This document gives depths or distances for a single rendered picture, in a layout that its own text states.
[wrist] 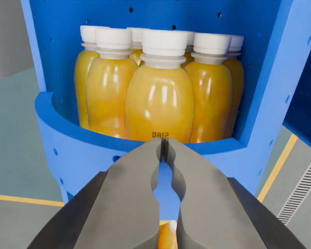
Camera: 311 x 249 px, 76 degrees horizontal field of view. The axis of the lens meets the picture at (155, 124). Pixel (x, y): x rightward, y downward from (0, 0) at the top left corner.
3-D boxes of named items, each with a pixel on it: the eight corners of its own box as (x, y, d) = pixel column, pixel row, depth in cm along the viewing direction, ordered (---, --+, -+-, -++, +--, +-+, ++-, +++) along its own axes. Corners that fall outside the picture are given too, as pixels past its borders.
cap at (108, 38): (131, 47, 24) (131, 30, 23) (133, 51, 21) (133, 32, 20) (97, 46, 24) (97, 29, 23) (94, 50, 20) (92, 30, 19)
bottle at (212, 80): (198, 206, 26) (230, 59, 18) (155, 181, 30) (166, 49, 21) (219, 179, 31) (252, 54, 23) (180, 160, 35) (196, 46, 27)
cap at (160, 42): (142, 51, 20) (142, 31, 19) (181, 53, 20) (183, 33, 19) (140, 57, 16) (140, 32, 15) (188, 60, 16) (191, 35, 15)
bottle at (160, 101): (128, 183, 29) (127, 46, 21) (176, 184, 29) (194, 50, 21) (122, 227, 23) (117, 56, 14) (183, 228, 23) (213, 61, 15)
